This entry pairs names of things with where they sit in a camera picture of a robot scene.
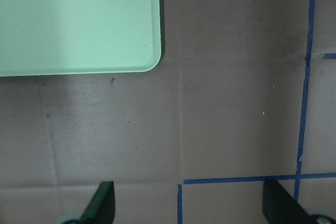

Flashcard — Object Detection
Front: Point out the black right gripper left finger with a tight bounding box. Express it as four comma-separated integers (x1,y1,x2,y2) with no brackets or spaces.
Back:
79,181,116,224

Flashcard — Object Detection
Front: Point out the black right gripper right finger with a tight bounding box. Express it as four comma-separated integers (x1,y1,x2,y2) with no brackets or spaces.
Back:
262,179,314,224

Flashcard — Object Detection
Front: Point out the light green plastic tray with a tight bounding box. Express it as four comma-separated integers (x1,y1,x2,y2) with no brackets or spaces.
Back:
1,0,162,77

